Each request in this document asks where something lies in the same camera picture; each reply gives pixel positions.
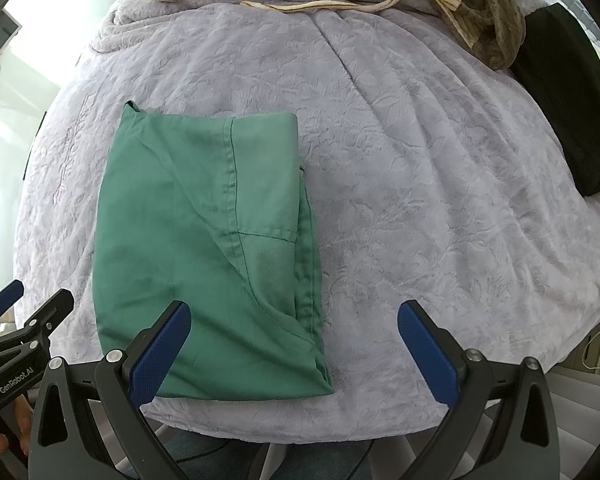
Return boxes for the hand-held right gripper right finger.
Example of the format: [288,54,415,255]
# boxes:
[397,300,561,480]

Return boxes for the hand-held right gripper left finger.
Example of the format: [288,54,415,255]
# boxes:
[28,300,192,480]

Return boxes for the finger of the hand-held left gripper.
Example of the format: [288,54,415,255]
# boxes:
[0,280,25,333]
[0,289,75,356]

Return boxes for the green work jacket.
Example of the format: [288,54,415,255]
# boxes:
[91,101,337,403]

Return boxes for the person's left hand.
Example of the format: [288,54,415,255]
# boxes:
[0,395,35,457]

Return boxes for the person's blue jeans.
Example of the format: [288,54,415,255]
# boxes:
[125,430,381,480]

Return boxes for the lavender embossed blanket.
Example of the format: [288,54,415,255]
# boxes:
[12,0,600,447]

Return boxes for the black cloth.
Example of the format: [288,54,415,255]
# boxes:
[509,2,600,199]

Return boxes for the olive patterned cloth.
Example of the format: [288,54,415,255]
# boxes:
[440,0,527,72]

